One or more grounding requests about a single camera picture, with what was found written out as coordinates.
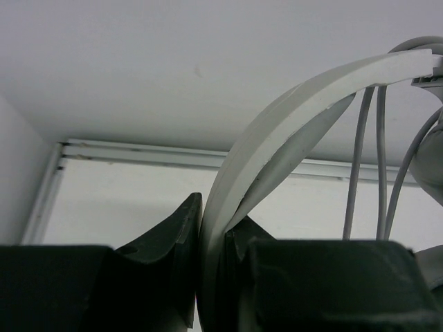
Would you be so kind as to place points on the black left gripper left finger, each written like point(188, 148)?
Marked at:
point(147, 284)

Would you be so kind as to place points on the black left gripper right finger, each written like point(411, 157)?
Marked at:
point(268, 284)

